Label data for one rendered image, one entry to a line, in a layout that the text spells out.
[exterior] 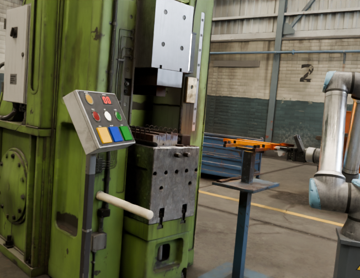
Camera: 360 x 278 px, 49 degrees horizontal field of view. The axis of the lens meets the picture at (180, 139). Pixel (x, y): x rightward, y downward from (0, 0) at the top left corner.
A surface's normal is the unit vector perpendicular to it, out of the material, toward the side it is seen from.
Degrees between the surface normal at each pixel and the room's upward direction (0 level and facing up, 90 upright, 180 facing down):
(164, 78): 90
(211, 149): 89
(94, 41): 89
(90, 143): 90
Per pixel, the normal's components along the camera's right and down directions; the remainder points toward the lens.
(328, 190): -0.24, -0.29
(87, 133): -0.35, 0.06
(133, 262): -0.71, 0.00
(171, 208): 0.69, 0.12
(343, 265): -0.88, -0.03
